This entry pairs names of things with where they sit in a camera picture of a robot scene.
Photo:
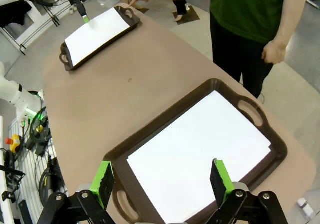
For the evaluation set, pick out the white A4 paper sheet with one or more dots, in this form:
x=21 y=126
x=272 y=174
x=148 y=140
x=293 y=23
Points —
x=95 y=34

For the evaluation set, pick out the small white bottle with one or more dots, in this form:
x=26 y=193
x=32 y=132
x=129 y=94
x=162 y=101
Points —
x=306 y=209

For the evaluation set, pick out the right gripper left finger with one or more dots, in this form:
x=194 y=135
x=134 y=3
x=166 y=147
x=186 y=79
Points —
x=102 y=184

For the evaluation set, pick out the black cloth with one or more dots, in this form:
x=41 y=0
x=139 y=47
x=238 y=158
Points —
x=12 y=14

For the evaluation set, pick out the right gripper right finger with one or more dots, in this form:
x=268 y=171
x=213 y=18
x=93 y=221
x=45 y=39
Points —
x=220 y=181

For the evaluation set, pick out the brown mannequin base plate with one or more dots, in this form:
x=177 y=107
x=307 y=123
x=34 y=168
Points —
x=191 y=17

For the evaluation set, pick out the person's left hand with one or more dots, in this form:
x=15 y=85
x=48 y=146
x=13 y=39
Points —
x=275 y=53

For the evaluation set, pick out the red emergency stop button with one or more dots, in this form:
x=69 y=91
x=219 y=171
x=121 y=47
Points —
x=13 y=144

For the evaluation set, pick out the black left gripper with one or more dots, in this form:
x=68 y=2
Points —
x=77 y=0

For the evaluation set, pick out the person in green t-shirt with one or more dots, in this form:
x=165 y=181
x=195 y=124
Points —
x=250 y=9

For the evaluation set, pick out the brown plastic serving tray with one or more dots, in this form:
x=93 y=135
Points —
x=125 y=174
x=108 y=46

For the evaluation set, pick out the person's left forearm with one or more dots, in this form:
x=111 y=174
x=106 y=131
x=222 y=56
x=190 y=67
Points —
x=292 y=17

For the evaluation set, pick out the white A4 paper stack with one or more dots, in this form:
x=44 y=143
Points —
x=195 y=146

